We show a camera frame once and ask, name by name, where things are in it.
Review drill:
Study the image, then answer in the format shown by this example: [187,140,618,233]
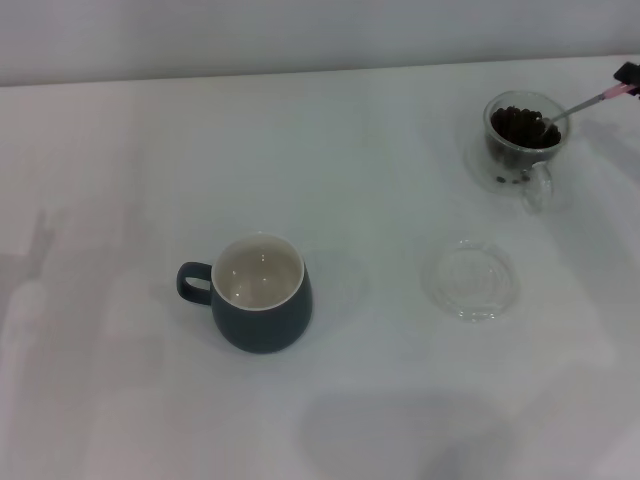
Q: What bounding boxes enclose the double-walled glass cup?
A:
[464,89,571,215]

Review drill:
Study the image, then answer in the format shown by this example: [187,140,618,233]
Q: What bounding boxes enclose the dark blue ceramic mug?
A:
[175,232,314,355]

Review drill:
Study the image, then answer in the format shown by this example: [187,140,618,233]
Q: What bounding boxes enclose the pink-handled metal spoon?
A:
[537,83,640,126]

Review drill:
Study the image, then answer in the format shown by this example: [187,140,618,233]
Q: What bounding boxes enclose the clear glass saucer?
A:
[419,238,521,325]

